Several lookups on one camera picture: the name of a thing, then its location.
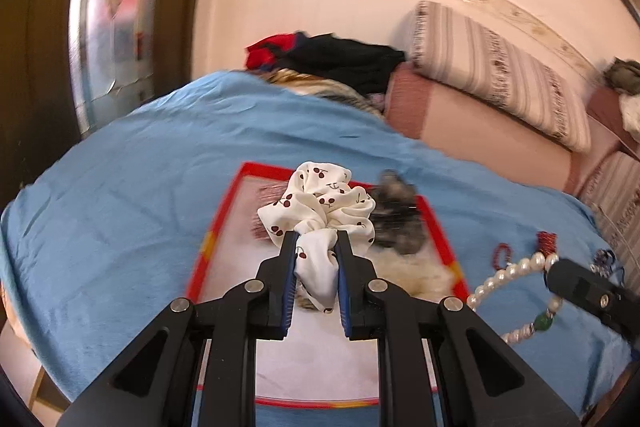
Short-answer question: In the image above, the long striped cushion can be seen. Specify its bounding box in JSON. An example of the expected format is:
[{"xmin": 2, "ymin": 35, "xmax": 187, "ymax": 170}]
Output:
[{"xmin": 407, "ymin": 0, "xmax": 594, "ymax": 154}]

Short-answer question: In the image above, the blue bead jewelry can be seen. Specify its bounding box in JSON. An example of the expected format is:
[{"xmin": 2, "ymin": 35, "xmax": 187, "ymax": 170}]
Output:
[{"xmin": 589, "ymin": 249, "xmax": 627, "ymax": 284}]

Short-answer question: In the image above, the white cherry print scrunchie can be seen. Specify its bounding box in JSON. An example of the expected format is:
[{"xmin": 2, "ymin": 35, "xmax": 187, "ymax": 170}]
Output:
[{"xmin": 257, "ymin": 161, "xmax": 377, "ymax": 315}]

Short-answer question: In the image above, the red bead bracelet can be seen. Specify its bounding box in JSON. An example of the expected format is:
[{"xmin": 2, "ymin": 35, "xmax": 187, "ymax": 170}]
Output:
[{"xmin": 492, "ymin": 244, "xmax": 514, "ymax": 271}]

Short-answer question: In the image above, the white cloth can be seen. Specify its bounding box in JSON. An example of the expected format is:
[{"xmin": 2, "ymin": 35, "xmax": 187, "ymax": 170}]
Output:
[{"xmin": 619, "ymin": 92, "xmax": 640, "ymax": 134}]

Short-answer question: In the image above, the grey fluffy scrunchie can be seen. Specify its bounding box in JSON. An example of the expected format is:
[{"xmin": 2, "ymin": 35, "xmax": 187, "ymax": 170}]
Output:
[{"xmin": 367, "ymin": 169, "xmax": 463, "ymax": 304}]

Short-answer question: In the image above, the red shallow box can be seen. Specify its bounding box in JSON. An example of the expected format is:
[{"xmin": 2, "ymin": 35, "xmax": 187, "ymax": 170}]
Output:
[{"xmin": 185, "ymin": 162, "xmax": 473, "ymax": 409}]

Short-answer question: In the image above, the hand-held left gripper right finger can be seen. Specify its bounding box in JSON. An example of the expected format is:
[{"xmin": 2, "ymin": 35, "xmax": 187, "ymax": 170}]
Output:
[{"xmin": 334, "ymin": 229, "xmax": 581, "ymax": 427}]

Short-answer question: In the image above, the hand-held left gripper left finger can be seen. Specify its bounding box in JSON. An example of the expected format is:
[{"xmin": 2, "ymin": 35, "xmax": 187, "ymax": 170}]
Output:
[{"xmin": 60, "ymin": 231, "xmax": 301, "ymax": 427}]

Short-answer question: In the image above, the light blue blanket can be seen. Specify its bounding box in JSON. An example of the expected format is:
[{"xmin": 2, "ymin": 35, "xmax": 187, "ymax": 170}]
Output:
[{"xmin": 0, "ymin": 71, "xmax": 635, "ymax": 427}]

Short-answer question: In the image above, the grey cloth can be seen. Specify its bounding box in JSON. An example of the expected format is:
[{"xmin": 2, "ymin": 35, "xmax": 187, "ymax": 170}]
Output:
[{"xmin": 604, "ymin": 58, "xmax": 640, "ymax": 94}]

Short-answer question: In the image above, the glass door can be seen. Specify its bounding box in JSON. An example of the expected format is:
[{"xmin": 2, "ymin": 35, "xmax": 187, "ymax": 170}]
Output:
[{"xmin": 67, "ymin": 0, "xmax": 201, "ymax": 135}]

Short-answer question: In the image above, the white pearl necklace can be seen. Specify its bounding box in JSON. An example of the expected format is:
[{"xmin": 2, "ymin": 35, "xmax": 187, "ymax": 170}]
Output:
[{"xmin": 466, "ymin": 252, "xmax": 565, "ymax": 348}]

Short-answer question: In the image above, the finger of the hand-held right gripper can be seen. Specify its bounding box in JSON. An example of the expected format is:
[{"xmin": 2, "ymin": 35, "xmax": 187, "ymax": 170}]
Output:
[{"xmin": 544, "ymin": 258, "xmax": 640, "ymax": 344}]

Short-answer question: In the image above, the beige patterned blanket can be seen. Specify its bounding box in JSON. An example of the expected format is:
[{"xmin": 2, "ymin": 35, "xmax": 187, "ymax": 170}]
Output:
[{"xmin": 264, "ymin": 68, "xmax": 387, "ymax": 116}]

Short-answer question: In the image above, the red cloth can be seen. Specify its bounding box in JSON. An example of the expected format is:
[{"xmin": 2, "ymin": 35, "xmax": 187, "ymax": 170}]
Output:
[{"xmin": 244, "ymin": 34, "xmax": 297, "ymax": 71}]

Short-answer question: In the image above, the pink striped scrunchie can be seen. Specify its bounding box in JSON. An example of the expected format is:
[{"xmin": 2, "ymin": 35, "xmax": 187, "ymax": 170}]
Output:
[{"xmin": 249, "ymin": 183, "xmax": 293, "ymax": 242}]

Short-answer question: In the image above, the black cloth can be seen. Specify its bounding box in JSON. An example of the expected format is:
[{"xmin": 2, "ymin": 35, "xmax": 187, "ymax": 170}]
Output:
[{"xmin": 282, "ymin": 33, "xmax": 407, "ymax": 96}]

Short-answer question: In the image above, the pink sofa bolster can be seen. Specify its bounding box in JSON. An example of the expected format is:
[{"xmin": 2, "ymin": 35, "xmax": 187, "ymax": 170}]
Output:
[{"xmin": 384, "ymin": 62, "xmax": 592, "ymax": 204}]

